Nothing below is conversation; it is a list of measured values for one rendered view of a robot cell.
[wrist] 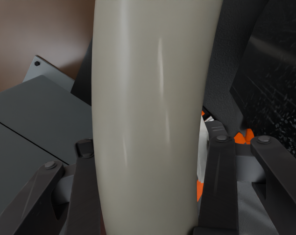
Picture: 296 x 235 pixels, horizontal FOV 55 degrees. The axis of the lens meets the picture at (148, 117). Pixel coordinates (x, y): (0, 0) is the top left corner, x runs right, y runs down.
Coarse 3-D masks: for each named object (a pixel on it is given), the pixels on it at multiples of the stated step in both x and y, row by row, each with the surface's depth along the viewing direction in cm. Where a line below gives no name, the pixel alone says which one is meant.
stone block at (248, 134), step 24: (288, 0) 67; (264, 24) 76; (288, 24) 59; (264, 48) 65; (288, 48) 53; (240, 72) 74; (264, 72) 58; (288, 72) 48; (240, 96) 64; (264, 96) 52; (288, 96) 43; (240, 120) 66; (264, 120) 47; (288, 120) 41; (288, 144) 42
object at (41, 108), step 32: (32, 64) 107; (0, 96) 82; (32, 96) 92; (64, 96) 104; (0, 128) 71; (32, 128) 79; (64, 128) 88; (0, 160) 63; (32, 160) 69; (64, 160) 75; (0, 192) 57; (64, 224) 59
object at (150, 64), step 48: (96, 0) 6; (144, 0) 6; (192, 0) 6; (96, 48) 7; (144, 48) 6; (192, 48) 6; (96, 96) 7; (144, 96) 6; (192, 96) 7; (96, 144) 7; (144, 144) 7; (192, 144) 7; (144, 192) 7; (192, 192) 8
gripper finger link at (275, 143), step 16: (256, 144) 13; (272, 144) 13; (272, 160) 11; (288, 160) 11; (272, 176) 11; (288, 176) 10; (256, 192) 13; (272, 192) 11; (288, 192) 10; (272, 208) 11; (288, 208) 10; (288, 224) 10
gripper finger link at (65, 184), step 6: (66, 168) 15; (72, 168) 15; (66, 174) 14; (72, 174) 14; (60, 180) 14; (66, 180) 14; (72, 180) 14; (60, 186) 14; (66, 186) 14; (54, 192) 14; (60, 192) 14; (66, 192) 14; (54, 198) 14; (60, 198) 14; (66, 198) 14; (54, 204) 14; (60, 204) 14
